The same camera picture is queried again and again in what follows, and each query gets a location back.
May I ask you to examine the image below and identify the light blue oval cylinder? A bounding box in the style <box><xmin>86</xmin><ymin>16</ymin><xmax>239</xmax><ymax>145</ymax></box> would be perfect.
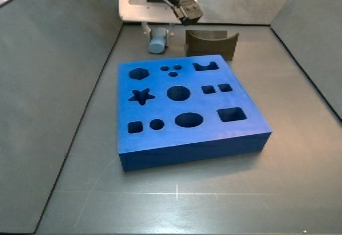
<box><xmin>148</xmin><ymin>28</ymin><xmax>167</xmax><ymax>54</ymax></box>

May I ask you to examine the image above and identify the black curved fixture stand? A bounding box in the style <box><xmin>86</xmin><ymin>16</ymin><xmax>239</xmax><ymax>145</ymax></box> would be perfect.
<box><xmin>186</xmin><ymin>30</ymin><xmax>239</xmax><ymax>61</ymax></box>

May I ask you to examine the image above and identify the blue foam shape-sorter block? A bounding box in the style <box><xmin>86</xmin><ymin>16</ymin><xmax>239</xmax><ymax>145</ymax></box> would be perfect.
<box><xmin>118</xmin><ymin>55</ymin><xmax>271</xmax><ymax>171</ymax></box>

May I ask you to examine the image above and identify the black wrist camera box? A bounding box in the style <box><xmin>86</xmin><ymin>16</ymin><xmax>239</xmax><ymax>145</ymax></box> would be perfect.
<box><xmin>174</xmin><ymin>0</ymin><xmax>203</xmax><ymax>26</ymax></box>

